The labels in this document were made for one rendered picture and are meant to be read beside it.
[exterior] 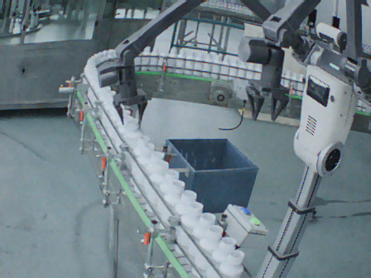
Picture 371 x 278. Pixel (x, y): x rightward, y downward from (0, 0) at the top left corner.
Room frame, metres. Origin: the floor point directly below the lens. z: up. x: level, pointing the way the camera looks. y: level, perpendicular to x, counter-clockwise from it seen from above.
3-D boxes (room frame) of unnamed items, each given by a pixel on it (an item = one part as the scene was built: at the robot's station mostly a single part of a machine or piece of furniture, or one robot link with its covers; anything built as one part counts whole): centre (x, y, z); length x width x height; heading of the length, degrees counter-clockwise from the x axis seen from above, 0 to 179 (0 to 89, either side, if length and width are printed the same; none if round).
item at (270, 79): (1.11, -0.19, 1.51); 0.10 x 0.07 x 0.07; 116
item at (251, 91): (1.10, -0.17, 1.43); 0.07 x 0.07 x 0.09; 26
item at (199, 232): (0.97, -0.09, 1.08); 0.06 x 0.06 x 0.17
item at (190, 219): (1.02, -0.05, 1.08); 0.06 x 0.06 x 0.17
